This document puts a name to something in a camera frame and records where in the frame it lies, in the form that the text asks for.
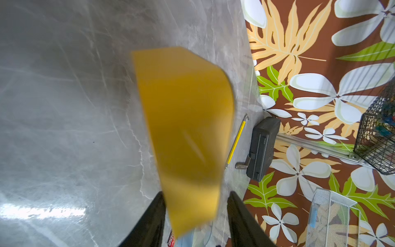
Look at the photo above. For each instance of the white wire basket right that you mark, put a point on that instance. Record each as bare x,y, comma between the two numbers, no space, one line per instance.
338,221

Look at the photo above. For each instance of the grey allen wrench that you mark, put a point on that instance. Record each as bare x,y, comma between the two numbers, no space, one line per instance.
243,165

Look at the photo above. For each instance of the black plastic tool case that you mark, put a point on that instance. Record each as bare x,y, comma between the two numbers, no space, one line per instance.
262,147

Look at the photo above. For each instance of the red AA battery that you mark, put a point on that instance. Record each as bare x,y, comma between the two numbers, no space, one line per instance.
171,240

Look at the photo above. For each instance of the blue object in basket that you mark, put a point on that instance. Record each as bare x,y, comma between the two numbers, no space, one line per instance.
313,216

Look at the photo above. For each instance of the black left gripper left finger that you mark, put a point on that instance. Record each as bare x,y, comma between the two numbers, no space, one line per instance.
148,231

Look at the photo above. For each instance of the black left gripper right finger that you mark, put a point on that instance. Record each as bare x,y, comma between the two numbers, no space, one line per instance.
244,229

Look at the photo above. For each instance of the black wire basket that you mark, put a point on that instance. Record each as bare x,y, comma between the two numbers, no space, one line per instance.
375,142

